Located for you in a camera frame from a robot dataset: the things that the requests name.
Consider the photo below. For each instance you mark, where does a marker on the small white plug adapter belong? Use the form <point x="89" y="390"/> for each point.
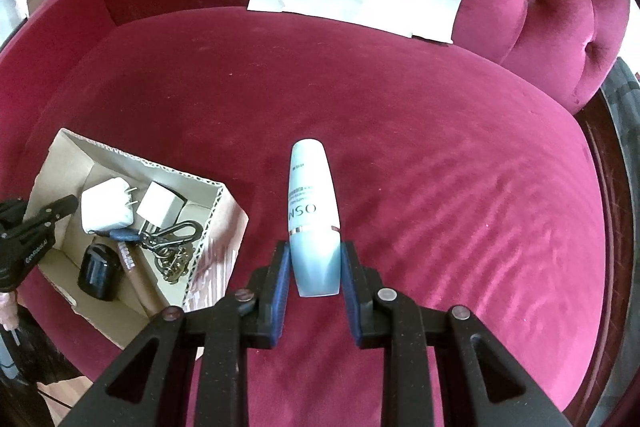
<point x="160" y="206"/>

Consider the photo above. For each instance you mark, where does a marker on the person's hand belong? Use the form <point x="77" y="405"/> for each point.
<point x="9" y="318"/>

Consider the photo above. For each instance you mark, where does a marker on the brown lipstick tube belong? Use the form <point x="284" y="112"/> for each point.
<point x="140" y="278"/>

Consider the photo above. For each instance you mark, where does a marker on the metal keychain with charms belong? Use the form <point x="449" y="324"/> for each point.
<point x="172" y="247"/>

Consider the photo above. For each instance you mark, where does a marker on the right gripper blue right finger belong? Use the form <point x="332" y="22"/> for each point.
<point x="359" y="286"/>

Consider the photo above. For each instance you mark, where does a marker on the black tape roll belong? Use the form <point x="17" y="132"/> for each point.
<point x="99" y="272"/>

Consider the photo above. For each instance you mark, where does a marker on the red velvet tufted sofa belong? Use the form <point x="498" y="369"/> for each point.
<point x="465" y="172"/>

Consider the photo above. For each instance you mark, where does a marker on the grey plaid blanket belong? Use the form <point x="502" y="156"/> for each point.
<point x="611" y="124"/>

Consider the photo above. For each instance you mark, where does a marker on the blue key fob tag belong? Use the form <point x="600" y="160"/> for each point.
<point x="124" y="235"/>

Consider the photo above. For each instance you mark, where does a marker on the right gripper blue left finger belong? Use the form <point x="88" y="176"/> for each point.
<point x="270" y="285"/>

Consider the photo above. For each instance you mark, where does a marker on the large white charger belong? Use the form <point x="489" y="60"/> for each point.
<point x="107" y="206"/>

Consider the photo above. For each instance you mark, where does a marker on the white oval remote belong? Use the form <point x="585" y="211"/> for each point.
<point x="314" y="227"/>

